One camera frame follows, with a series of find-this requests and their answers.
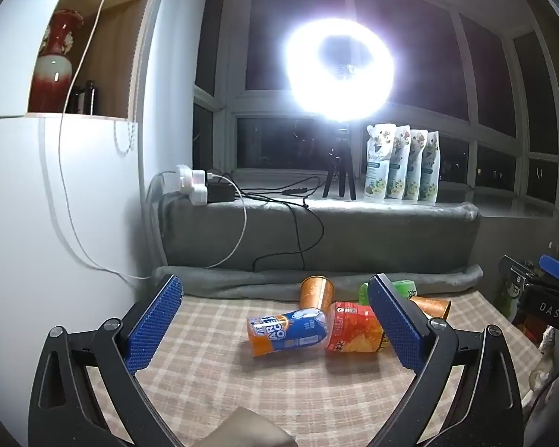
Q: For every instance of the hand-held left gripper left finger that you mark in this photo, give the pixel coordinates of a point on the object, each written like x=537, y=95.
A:
x=153, y=323

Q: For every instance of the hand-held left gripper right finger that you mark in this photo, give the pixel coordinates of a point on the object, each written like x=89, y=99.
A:
x=395, y=326

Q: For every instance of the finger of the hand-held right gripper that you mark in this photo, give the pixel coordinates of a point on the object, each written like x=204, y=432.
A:
x=555, y=266

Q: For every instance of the red paper cup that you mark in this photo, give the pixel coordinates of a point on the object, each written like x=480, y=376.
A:
x=354, y=328

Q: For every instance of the blue and orange paper cup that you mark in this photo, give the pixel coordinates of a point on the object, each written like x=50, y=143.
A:
x=284, y=333

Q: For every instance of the green paper cup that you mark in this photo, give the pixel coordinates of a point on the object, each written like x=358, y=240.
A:
x=403, y=287

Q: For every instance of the copper paper cup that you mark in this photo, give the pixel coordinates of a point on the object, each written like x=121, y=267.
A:
x=432, y=308
x=316, y=292

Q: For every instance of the green bottle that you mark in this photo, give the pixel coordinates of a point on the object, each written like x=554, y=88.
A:
x=508, y=294

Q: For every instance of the grey blanket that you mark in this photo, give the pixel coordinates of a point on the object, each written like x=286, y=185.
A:
x=316, y=237

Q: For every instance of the checked tablecloth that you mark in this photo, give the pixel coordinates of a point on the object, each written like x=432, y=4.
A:
x=270, y=391

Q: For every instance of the white power strip with plugs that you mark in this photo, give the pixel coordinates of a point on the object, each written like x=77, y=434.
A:
x=192, y=185

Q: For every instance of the beige cushion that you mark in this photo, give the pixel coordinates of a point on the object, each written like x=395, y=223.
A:
x=249, y=430

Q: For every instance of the black power adapter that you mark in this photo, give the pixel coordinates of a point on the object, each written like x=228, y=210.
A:
x=220, y=191

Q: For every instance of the white green refill pouch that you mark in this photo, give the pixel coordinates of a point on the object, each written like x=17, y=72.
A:
x=378, y=163
x=431, y=172
x=417, y=170
x=400, y=167

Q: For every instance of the black tripod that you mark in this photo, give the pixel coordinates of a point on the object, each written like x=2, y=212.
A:
x=340, y=167

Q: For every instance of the dark bottle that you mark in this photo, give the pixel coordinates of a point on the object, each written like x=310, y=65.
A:
x=89, y=98

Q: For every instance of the red and white vase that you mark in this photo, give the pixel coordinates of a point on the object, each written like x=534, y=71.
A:
x=51, y=74

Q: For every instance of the wooden wall niche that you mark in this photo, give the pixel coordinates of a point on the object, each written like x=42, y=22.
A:
x=107, y=51

